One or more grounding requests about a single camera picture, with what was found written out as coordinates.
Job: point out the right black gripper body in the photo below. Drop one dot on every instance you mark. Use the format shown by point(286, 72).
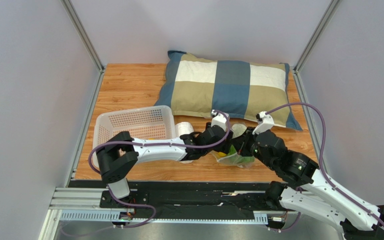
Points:
point(248, 141)

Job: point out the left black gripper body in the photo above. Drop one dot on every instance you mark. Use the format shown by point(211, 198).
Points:
point(224, 148)

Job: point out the clear zip top bag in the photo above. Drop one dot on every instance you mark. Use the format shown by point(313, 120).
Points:
point(238, 129)

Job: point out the green white fake cabbage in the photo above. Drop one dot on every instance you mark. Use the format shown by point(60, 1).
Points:
point(234, 159)

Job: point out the white perforated plastic basket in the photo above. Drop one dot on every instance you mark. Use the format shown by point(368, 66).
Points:
point(154, 122)

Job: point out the yellow fake lemon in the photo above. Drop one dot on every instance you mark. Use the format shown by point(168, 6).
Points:
point(221, 154)

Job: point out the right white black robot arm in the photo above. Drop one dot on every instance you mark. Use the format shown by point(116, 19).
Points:
point(309, 190)

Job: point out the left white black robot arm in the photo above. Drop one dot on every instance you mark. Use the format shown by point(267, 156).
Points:
point(120, 154)

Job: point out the rolled white towel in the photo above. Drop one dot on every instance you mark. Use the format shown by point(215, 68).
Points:
point(183, 128)

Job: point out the checkered blue beige pillow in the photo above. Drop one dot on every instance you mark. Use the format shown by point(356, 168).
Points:
point(194, 86)

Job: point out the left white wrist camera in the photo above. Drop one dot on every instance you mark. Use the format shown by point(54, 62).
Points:
point(220, 119)

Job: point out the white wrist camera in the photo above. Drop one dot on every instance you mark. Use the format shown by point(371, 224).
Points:
point(265, 123)
point(220, 119)

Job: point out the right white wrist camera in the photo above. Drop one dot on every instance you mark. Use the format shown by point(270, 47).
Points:
point(265, 123)

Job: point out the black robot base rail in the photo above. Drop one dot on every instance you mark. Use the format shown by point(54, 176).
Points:
point(174, 202)

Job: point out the right aluminium frame post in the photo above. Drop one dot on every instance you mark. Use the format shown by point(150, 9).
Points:
point(308, 111)

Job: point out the aluminium frame post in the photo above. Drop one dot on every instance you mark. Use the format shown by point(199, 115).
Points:
point(308, 111)
point(77, 23)

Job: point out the left aluminium frame post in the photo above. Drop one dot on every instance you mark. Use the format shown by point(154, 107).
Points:
point(77, 23)

